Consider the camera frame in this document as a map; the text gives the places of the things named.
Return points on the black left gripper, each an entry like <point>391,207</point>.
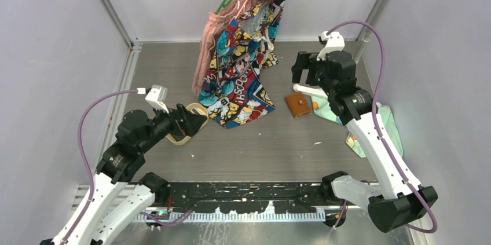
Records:
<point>189,125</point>

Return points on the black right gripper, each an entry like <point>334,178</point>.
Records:
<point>303,62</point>

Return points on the beige oval card tray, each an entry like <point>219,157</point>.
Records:
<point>187,121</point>

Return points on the brown leather card holder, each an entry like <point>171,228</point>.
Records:
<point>297,104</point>

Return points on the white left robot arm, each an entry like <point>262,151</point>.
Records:
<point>99,219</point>

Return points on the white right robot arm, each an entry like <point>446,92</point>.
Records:
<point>400,198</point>

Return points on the colourful comic print shorts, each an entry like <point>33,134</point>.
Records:
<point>232,91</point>

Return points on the mint green cartoon cloth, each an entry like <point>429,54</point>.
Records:
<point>321,108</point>

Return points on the pink hanging garment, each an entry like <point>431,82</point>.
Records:
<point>216,25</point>

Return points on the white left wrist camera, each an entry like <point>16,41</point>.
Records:
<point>156,97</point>

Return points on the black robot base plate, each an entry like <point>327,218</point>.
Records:
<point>245,197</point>

